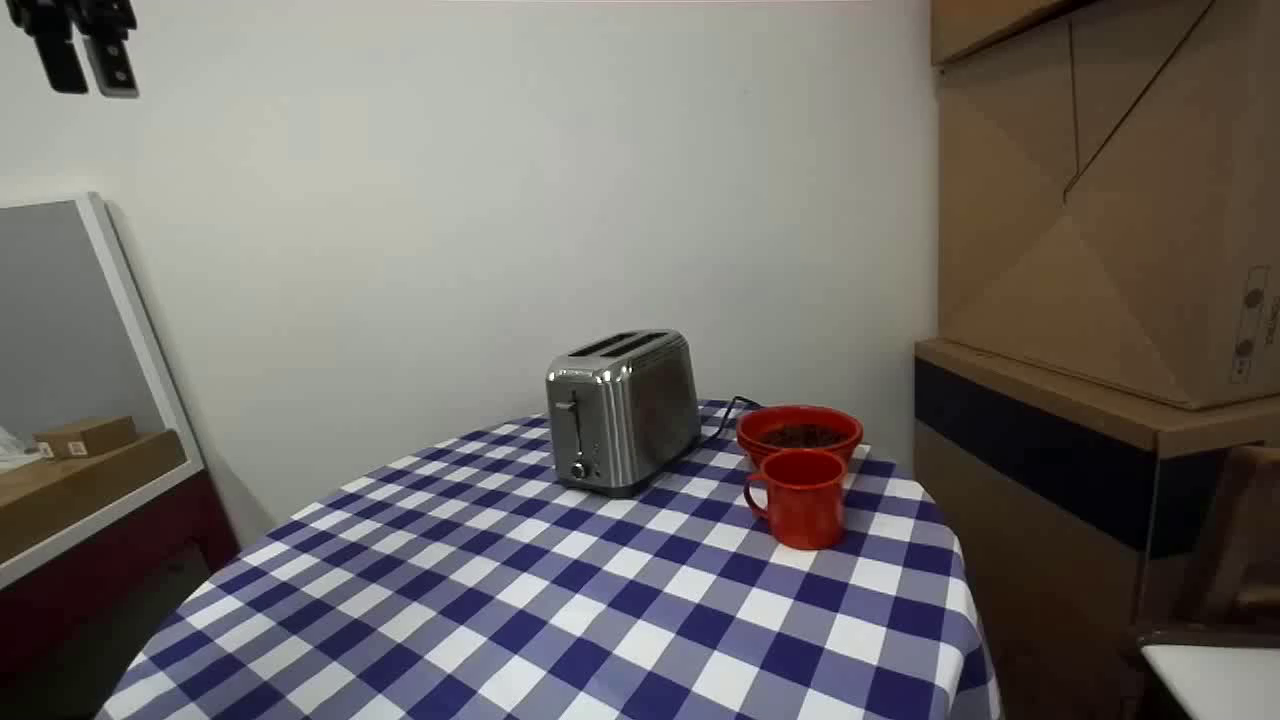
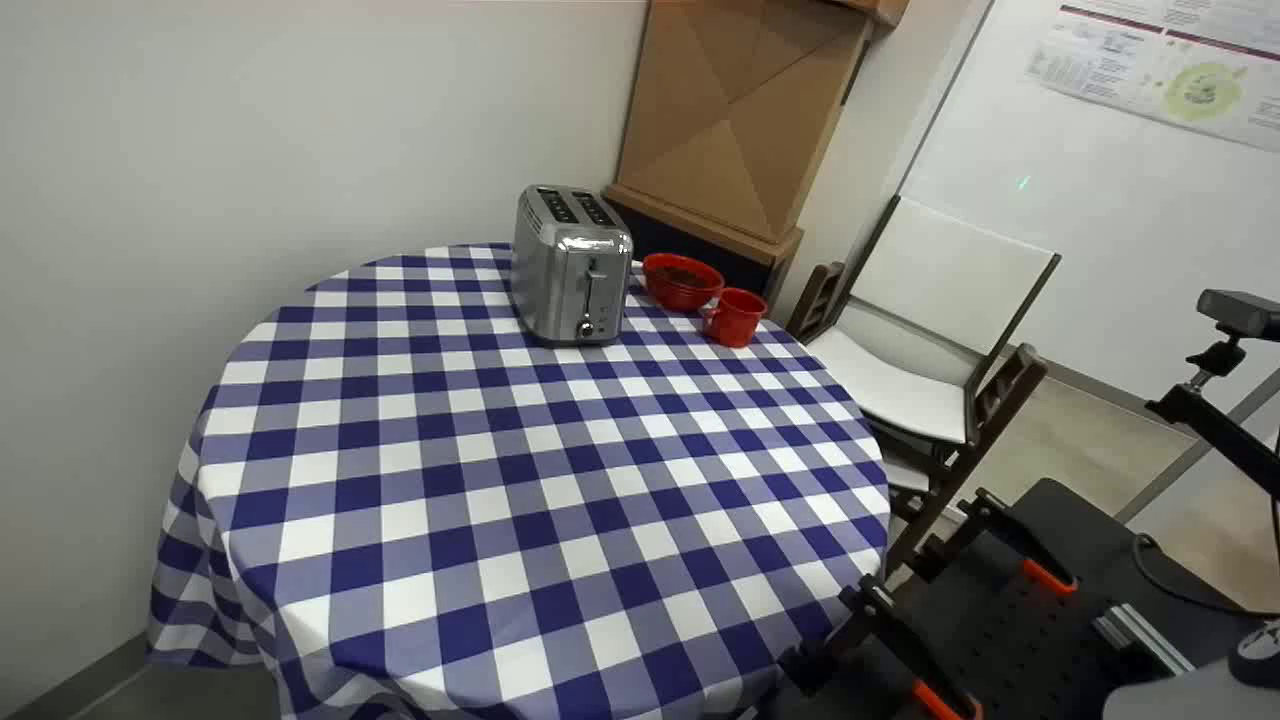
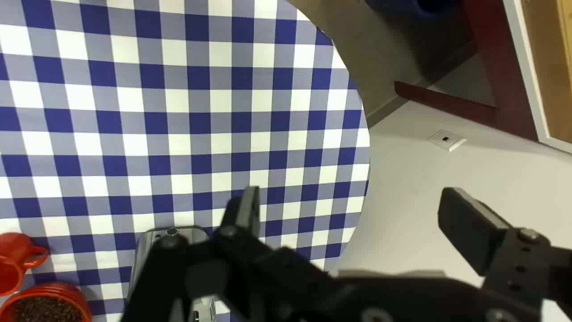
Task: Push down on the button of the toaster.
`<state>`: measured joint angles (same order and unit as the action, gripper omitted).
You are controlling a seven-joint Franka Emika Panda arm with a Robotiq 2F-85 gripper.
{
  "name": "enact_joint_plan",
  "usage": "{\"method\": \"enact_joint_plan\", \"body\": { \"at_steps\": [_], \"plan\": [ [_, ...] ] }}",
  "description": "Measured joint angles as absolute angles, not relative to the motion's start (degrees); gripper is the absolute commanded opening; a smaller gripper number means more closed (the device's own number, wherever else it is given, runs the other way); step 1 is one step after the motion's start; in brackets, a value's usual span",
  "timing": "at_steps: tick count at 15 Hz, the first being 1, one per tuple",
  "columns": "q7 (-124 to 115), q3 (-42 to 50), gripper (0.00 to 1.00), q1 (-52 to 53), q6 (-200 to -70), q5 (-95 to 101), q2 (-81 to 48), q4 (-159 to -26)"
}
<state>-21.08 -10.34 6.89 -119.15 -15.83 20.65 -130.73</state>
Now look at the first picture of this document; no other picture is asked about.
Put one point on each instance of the wooden cabinet with black stripe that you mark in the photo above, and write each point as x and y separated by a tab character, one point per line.
1077	513

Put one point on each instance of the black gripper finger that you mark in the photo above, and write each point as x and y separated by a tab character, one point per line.
51	29
104	29

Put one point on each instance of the red bowl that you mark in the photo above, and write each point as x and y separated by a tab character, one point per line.
797	425

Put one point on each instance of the dark red low shelf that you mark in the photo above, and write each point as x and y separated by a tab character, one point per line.
69	627

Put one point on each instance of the blue white checkered tablecloth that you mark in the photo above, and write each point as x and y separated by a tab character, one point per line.
464	582

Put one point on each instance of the silver two-slot toaster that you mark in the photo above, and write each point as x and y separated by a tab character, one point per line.
623	410

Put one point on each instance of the large cardboard box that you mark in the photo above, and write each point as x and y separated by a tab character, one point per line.
1110	196

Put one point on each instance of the wooden chair white seat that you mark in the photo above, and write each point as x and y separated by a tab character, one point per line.
1216	649

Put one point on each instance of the white framed board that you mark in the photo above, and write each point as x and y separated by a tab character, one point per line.
79	342

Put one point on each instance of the red cup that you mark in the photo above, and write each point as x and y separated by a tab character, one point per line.
797	494

